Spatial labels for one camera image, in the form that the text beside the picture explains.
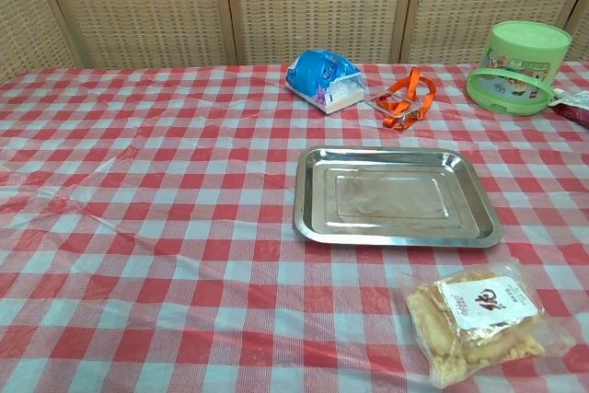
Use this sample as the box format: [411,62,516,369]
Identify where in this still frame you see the green round lidded container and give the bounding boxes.
[465,20,572,117]

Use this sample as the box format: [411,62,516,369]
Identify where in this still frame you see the woven bamboo folding screen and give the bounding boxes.
[0,0,589,86]

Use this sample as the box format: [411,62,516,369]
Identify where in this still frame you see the dark red packet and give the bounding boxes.
[549,87,589,128]

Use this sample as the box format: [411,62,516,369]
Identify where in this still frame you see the red white checkered tablecloth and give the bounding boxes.
[0,61,589,393]

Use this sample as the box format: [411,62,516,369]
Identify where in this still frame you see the blue tissue pack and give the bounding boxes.
[283,49,365,116]

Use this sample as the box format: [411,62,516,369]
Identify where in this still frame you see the silver rectangular metal tray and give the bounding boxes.
[293,144,504,249]

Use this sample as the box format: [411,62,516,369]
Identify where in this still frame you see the clear plastic bag of snacks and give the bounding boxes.
[398,258,577,389]

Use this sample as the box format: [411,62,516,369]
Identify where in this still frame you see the orange lanyard with clear badge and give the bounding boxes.
[365,65,439,131]

